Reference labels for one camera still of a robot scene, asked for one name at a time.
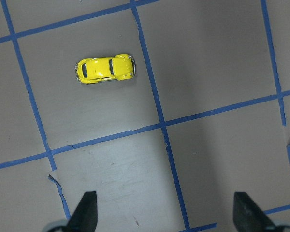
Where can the yellow beetle toy car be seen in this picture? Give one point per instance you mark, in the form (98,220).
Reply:
(95,70)

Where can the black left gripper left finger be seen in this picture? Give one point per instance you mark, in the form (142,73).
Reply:
(84,218)

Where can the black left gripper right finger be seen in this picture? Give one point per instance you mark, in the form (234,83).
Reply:
(248,217)

